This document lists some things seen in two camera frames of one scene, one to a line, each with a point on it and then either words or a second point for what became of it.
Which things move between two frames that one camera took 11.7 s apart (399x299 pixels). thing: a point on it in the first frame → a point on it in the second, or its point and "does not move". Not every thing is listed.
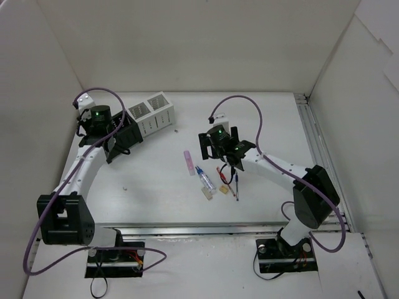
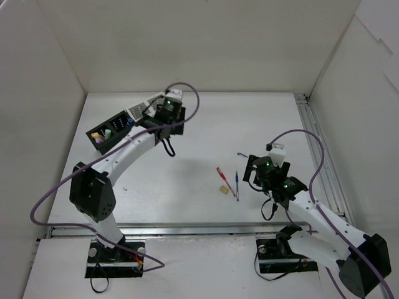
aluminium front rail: (196, 229) does not move
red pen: (224, 177) does not move
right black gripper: (205, 146) → (249, 169)
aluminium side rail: (320, 151) does not move
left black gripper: (125, 131) → (179, 121)
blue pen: (237, 180) does not move
